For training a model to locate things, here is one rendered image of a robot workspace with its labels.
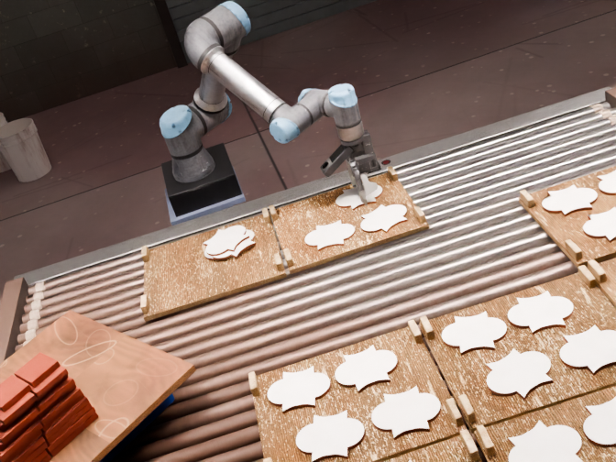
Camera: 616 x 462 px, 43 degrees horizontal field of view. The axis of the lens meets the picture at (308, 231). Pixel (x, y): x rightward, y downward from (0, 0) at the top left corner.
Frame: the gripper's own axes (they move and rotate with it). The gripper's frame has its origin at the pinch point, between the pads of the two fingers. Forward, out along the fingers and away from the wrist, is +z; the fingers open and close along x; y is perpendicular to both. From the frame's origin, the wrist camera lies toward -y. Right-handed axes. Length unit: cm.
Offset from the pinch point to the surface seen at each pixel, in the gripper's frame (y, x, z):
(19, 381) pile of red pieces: -87, -73, -26
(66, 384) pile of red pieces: -79, -72, -21
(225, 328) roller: -48, -39, 3
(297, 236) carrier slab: -22.0, -10.3, 0.8
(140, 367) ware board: -67, -59, -9
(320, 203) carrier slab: -11.7, 3.7, 0.7
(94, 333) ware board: -79, -40, -9
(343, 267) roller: -13.0, -29.2, 2.8
